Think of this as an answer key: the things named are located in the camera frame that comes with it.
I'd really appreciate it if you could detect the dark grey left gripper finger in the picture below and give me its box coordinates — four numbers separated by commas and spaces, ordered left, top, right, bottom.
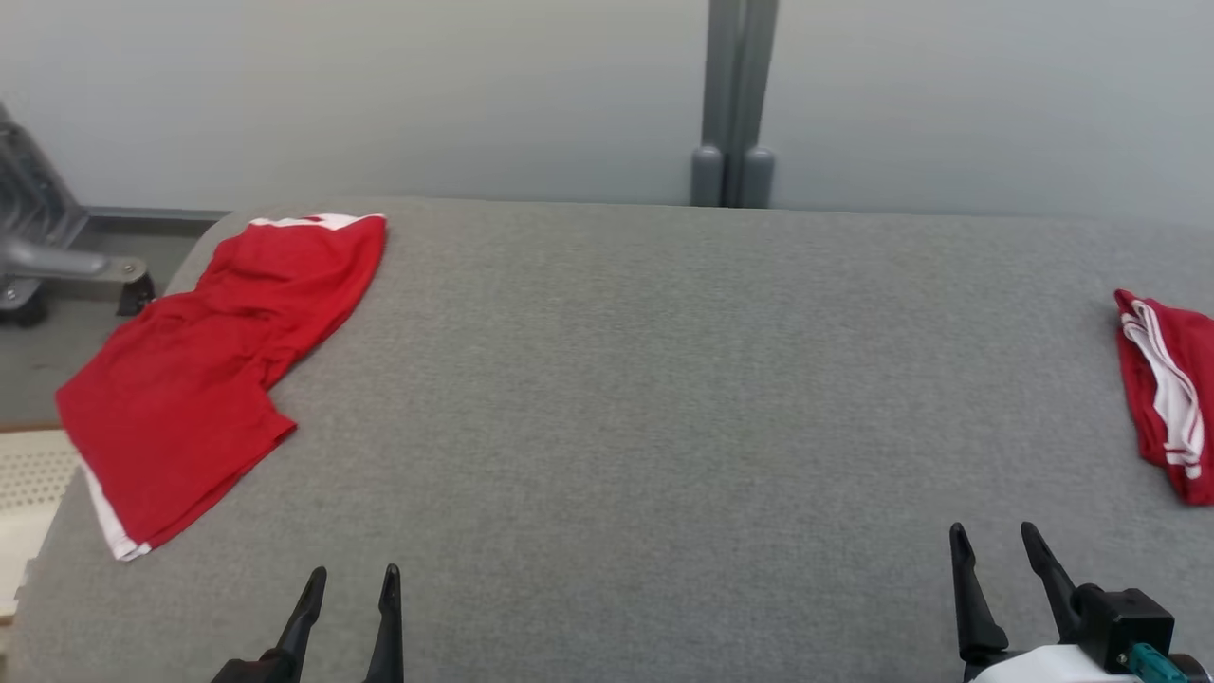
256, 566, 329, 683
365, 563, 405, 683

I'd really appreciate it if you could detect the grey partition post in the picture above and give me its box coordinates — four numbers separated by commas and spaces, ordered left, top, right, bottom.
690, 0, 782, 210

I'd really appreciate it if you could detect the beige perforated panel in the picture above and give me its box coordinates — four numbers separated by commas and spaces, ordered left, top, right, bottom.
0, 427, 89, 623

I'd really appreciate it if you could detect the grey wheeled metal frame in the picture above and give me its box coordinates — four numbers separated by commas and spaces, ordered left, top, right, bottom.
0, 100, 158, 329

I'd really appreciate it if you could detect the black cable with teal connector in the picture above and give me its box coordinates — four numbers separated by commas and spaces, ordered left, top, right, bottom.
1117, 642, 1192, 683

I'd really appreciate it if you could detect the red jersey with black numbers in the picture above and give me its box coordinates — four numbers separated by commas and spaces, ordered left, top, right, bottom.
1113, 288, 1214, 508

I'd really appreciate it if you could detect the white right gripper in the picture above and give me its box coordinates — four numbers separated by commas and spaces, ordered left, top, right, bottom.
947, 522, 1131, 683

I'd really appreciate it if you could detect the plain red white-trimmed garment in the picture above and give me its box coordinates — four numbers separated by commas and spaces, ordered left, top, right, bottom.
54, 212, 389, 563

